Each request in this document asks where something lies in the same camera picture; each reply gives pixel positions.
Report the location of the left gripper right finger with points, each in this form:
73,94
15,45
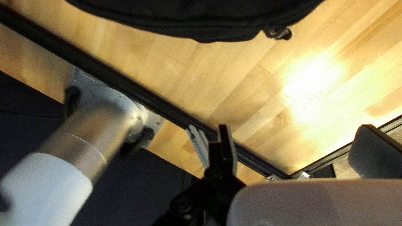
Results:
377,153

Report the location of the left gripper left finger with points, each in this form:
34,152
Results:
224,163

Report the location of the black backpack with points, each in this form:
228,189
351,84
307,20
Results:
194,18

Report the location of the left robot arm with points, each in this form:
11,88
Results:
78,141

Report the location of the black frame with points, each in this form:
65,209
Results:
125,86

